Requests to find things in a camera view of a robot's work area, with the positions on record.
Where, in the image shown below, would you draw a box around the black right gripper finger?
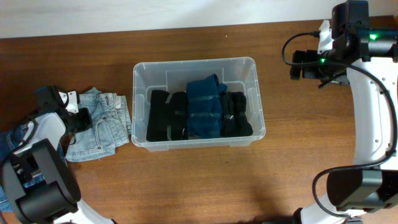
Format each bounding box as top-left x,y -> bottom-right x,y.
290,67 -> 302,80
292,50 -> 306,64

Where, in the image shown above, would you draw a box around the light blue jeans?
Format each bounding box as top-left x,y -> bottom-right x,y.
65,87 -> 131,162

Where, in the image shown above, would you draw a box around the black taped garment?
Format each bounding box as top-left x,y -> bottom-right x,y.
146,90 -> 188,142

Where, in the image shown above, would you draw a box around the teal taped garment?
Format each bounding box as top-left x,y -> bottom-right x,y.
186,73 -> 228,139

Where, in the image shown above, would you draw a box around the dark blue jeans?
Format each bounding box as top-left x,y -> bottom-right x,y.
1,124 -> 44,212

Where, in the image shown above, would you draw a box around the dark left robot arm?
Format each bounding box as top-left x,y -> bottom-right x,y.
1,86 -> 115,224

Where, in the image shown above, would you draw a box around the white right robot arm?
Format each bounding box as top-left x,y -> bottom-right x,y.
290,1 -> 397,224

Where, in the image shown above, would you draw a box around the clear plastic storage bin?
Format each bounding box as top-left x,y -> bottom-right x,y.
131,57 -> 266,152

